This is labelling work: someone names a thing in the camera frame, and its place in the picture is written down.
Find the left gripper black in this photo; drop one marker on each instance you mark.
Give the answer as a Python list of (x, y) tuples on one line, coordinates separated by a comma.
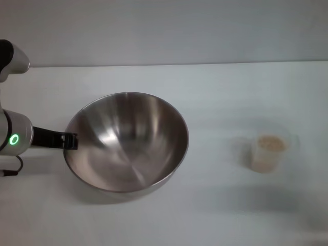
[(46, 138)]

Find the white rice grains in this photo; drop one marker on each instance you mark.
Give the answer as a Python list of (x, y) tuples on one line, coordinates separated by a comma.
[(270, 143)]

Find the stainless steel mixing bowl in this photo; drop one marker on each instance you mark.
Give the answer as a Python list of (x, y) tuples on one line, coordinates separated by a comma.
[(123, 143)]

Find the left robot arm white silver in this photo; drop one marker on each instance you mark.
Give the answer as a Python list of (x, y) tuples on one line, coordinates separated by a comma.
[(18, 128)]

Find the clear plastic measuring cup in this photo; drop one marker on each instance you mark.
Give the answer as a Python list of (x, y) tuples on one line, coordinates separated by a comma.
[(246, 151)]

